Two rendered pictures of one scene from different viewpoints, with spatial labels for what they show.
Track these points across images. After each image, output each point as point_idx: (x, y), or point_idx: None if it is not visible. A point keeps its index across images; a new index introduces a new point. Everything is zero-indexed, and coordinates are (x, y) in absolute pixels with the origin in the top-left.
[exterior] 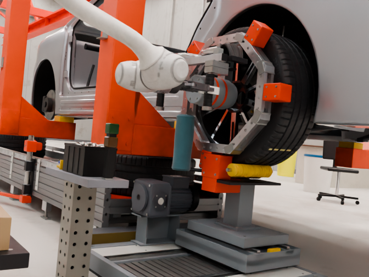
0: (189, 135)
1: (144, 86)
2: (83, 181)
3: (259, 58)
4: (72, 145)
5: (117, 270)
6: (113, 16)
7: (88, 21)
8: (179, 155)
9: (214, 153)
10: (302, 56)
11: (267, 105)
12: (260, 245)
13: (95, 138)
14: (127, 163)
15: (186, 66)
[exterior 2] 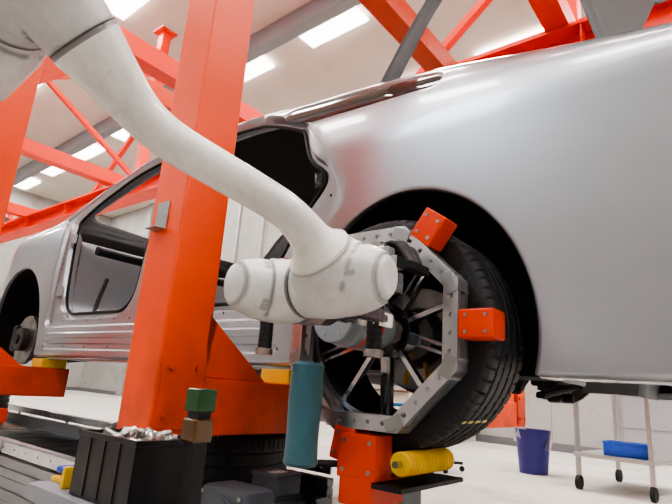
0: (317, 399)
1: (291, 310)
2: None
3: (444, 267)
4: (101, 438)
5: None
6: (180, 193)
7: (190, 165)
8: (299, 439)
9: (359, 430)
10: (493, 267)
11: (461, 345)
12: None
13: (131, 407)
14: None
15: (395, 269)
